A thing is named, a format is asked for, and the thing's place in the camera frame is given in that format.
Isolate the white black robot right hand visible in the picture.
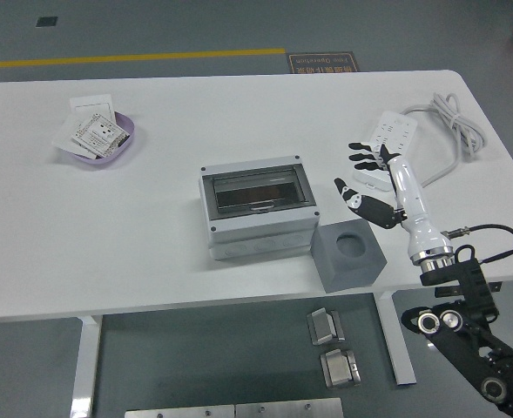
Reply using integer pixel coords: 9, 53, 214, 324
334, 139, 454, 264

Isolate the grey enclosure box with lid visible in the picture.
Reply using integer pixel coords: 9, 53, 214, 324
198, 154, 321, 262

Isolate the grey cube with round hole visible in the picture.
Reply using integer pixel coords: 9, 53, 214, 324
312, 219, 388, 293

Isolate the white power strip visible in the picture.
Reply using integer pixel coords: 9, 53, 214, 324
352, 109, 419, 192

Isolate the brown floor sign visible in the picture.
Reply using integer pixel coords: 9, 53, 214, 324
287, 52, 360, 74

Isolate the small metal block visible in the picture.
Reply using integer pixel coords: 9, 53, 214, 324
307, 307, 347, 347
320, 347, 362, 389

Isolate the flat metal plate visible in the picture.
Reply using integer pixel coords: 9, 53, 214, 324
124, 403, 236, 418
234, 396, 344, 418

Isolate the purple plastic tray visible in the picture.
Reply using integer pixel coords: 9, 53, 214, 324
62, 111, 136, 168

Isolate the white socket plate with print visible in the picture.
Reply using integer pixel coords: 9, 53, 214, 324
71, 111, 129, 158

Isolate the white power cord with plug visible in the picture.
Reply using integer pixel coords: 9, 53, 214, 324
400, 91, 488, 188

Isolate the blank white switch plate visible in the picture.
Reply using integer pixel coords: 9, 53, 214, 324
69, 94, 117, 121

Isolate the plain white wall plate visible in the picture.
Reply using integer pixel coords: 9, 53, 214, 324
51, 113, 100, 160

